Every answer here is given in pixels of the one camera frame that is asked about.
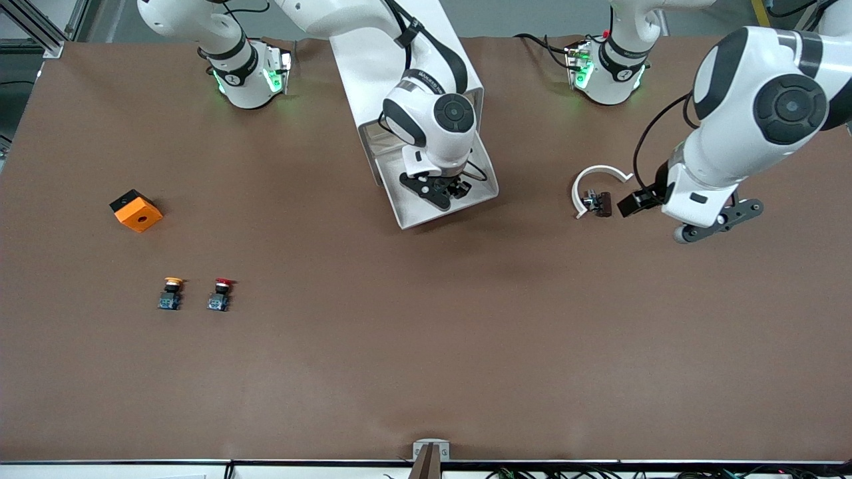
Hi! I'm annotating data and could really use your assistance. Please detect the white plastic drawer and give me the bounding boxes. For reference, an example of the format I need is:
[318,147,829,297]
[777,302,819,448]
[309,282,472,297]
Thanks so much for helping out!
[369,123,500,231]

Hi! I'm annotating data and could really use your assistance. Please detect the white drawer cabinet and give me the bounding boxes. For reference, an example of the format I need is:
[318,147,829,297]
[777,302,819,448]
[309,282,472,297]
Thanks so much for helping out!
[328,0,485,160]

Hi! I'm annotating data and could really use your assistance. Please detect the red push button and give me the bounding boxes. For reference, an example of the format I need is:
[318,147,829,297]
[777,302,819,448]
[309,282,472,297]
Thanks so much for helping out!
[207,278,237,313]

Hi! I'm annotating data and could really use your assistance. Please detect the yellow push button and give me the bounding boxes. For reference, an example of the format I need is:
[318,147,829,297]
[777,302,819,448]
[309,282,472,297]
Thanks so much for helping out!
[157,277,186,312]

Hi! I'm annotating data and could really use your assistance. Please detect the brown table mat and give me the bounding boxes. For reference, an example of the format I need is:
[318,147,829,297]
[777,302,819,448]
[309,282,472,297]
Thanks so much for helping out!
[0,37,852,463]

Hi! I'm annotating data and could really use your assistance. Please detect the orange box with hole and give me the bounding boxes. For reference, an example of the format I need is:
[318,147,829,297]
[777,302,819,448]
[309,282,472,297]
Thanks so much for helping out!
[109,189,164,234]

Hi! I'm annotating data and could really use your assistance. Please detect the white curved bracket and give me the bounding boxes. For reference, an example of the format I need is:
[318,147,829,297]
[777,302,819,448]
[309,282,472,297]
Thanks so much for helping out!
[571,164,634,220]

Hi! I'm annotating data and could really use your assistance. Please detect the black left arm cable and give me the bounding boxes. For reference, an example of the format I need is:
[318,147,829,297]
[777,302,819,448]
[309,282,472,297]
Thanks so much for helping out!
[632,92,696,197]

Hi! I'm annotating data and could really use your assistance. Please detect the black base cable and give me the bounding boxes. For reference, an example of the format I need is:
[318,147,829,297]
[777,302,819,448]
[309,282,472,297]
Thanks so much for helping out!
[515,32,574,71]

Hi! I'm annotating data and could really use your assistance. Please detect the grey metal bracket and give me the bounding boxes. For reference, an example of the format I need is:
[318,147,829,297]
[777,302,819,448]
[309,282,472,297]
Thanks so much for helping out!
[413,439,451,461]

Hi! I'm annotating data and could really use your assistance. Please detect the brown camera post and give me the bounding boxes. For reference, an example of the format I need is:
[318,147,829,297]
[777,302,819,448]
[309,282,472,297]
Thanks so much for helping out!
[407,444,443,479]

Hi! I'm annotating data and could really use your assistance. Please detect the aluminium frame profile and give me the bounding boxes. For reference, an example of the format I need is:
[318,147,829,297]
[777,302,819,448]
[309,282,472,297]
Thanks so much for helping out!
[0,0,87,58]

